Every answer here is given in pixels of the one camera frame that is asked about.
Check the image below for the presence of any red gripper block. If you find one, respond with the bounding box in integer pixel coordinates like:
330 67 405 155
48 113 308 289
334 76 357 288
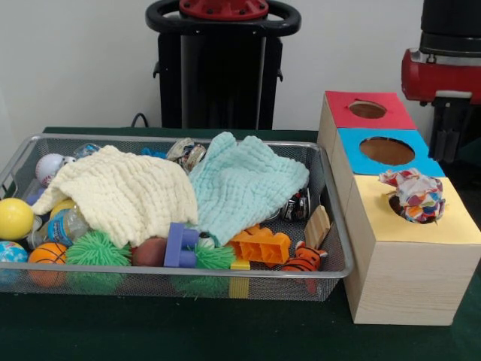
400 50 481 162

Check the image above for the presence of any white colourful print cloth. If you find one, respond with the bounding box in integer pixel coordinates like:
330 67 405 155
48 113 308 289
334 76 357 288
377 168 447 225

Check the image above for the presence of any wooden box with three holes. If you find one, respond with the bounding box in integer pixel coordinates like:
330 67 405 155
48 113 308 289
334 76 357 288
317 91 481 326

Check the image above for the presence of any orange striped tiger plush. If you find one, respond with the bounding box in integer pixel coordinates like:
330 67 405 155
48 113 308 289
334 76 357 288
280 240 328 272

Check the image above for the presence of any mint green muslin cloth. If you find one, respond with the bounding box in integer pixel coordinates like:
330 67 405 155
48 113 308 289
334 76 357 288
189 131 310 247

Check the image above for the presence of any orange plastic building block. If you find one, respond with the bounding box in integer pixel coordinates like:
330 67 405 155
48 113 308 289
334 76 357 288
228 224 292 266

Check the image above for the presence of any small green spiky ball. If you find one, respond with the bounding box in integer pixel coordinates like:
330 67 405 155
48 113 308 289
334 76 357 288
193 238 236 270

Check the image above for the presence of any purple plastic building block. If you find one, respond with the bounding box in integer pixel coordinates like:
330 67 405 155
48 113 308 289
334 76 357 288
163 221 199 268

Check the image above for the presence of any brown toy football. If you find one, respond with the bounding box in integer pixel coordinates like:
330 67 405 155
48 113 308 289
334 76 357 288
131 237 168 268

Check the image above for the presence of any dark green tablecloth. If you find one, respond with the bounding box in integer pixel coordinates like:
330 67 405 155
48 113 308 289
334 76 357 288
0 126 481 361

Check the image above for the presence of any cream yellow muslin cloth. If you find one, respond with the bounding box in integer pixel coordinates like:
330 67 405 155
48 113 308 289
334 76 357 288
32 144 198 249

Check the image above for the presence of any large green spiky ball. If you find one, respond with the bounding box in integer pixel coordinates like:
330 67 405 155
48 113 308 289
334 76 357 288
65 229 132 266

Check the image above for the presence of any white toy baseball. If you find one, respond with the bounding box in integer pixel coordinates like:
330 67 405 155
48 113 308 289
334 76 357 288
35 153 65 188

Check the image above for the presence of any orange mini basketball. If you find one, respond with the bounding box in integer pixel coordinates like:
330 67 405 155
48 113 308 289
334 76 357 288
28 242 68 265

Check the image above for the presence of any yellow plastic ball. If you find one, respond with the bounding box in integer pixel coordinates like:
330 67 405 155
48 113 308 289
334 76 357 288
0 198 35 241

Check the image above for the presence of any blue globe print ball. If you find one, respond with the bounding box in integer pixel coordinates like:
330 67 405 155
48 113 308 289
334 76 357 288
0 240 29 264

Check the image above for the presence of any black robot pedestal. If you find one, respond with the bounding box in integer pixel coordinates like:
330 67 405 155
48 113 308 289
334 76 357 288
145 0 301 131

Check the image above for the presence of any black cable loop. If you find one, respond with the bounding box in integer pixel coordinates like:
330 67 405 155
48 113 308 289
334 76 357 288
130 111 150 129

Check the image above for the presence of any silver wire mesh bin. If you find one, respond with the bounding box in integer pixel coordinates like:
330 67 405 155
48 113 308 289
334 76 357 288
0 134 355 303

